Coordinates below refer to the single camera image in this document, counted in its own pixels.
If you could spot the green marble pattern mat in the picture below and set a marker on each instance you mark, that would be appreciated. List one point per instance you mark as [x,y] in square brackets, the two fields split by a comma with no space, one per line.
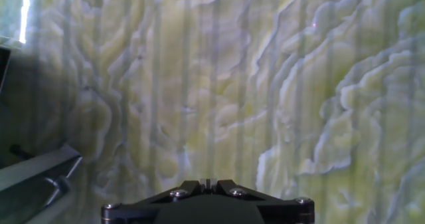
[232,84]

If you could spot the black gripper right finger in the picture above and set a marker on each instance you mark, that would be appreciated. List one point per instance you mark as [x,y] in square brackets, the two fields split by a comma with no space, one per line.
[285,210]

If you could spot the grey metal bracket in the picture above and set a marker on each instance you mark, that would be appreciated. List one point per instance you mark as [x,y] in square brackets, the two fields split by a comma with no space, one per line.
[30,167]

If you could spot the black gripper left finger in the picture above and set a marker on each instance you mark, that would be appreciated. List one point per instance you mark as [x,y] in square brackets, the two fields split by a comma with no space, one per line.
[133,212]

